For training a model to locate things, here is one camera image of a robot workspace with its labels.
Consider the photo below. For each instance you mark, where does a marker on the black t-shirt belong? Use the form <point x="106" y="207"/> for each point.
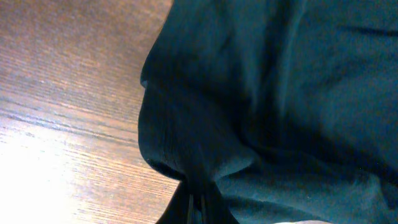
<point x="288" y="106"/>

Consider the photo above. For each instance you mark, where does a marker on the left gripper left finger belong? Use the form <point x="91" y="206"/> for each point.
<point x="180" y="209"/>

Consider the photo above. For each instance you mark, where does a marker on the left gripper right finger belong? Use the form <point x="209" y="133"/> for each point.
<point x="213" y="208"/>

